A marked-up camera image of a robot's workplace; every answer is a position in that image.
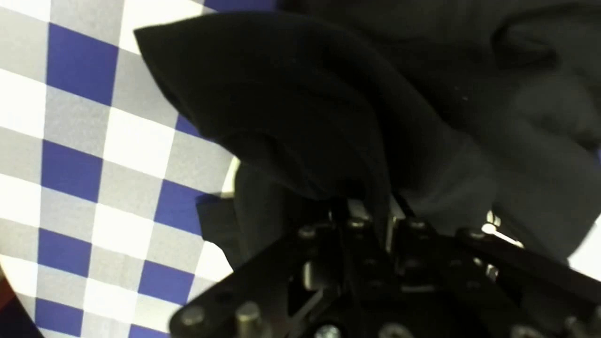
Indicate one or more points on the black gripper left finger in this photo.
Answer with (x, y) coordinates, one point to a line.
(312, 283)

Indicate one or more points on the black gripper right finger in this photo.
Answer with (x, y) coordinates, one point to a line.
(451, 289)

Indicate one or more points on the black t-shirt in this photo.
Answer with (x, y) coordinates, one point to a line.
(349, 95)

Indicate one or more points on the blue white checkered tablecloth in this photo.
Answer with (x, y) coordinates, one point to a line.
(75, 125)

